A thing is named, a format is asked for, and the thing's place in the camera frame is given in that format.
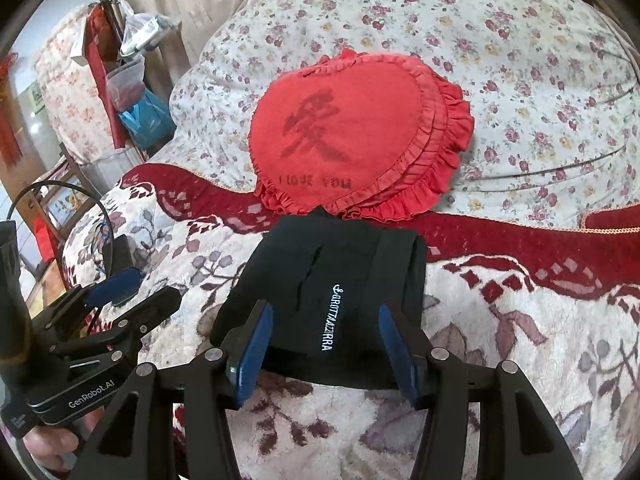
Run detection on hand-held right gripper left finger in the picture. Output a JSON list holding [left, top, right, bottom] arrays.
[[67, 300, 275, 480]]

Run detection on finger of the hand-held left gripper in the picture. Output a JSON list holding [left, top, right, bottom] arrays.
[[50, 287, 183, 362], [30, 266, 146, 342]]

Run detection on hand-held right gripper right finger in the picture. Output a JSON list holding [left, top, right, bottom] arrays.
[[377, 301, 586, 480]]

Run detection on black pants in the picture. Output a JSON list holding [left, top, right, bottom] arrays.
[[210, 207, 428, 391]]

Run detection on person's left hand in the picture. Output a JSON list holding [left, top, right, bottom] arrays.
[[21, 409, 102, 473]]

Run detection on black power box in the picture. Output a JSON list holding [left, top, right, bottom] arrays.
[[111, 235, 137, 269]]

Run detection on red box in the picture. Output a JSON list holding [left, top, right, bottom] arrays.
[[32, 217, 59, 262]]

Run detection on framed picture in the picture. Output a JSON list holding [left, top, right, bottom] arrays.
[[42, 180, 86, 228]]

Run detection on red and white patterned blanket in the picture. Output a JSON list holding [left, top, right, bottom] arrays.
[[60, 162, 640, 480]]

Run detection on blue plastic bag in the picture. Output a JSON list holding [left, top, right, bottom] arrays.
[[117, 89, 176, 150]]

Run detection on clear plastic bag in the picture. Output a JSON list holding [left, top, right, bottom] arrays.
[[105, 55, 146, 111]]

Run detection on pink floral bedding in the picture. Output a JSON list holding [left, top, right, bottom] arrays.
[[32, 5, 126, 163]]

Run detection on red heart-shaped ruffled pillow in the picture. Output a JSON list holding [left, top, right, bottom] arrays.
[[248, 49, 475, 223]]

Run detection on red cloth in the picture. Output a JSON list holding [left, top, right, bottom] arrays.
[[85, 5, 128, 151]]

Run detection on white plastic bag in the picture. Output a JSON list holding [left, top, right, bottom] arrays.
[[119, 10, 181, 58]]

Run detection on white floral quilt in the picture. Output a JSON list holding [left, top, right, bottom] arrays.
[[169, 0, 640, 231]]

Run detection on black cable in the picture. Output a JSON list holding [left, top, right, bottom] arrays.
[[9, 181, 113, 281]]

